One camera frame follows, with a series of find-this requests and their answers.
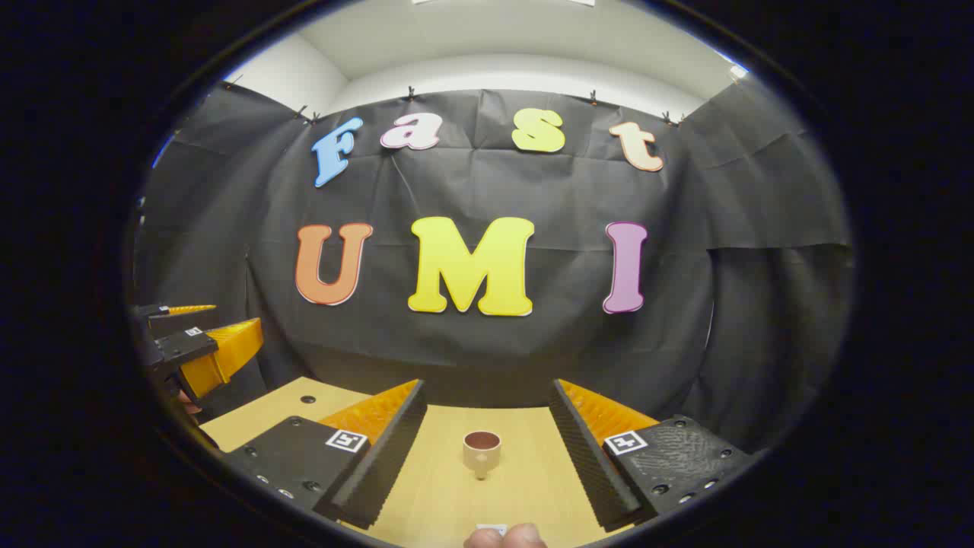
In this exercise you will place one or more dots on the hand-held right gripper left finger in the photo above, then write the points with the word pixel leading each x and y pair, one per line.
pixel 380 472

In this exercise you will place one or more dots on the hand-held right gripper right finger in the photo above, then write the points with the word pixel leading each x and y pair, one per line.
pixel 590 464

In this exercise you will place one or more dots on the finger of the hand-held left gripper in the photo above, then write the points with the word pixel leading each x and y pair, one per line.
pixel 183 346
pixel 156 310

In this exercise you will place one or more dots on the beige cup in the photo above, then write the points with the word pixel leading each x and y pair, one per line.
pixel 482 457

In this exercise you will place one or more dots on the wooden desktop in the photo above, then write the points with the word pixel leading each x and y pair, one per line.
pixel 449 502

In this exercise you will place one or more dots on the black backdrop cloth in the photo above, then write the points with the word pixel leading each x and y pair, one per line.
pixel 533 358

